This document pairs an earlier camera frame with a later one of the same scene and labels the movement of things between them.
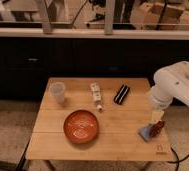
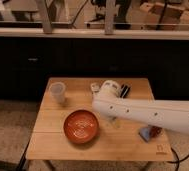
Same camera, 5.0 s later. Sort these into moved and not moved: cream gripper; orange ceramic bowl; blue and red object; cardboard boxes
Moved: cream gripper
Not moved: cardboard boxes; orange ceramic bowl; blue and red object
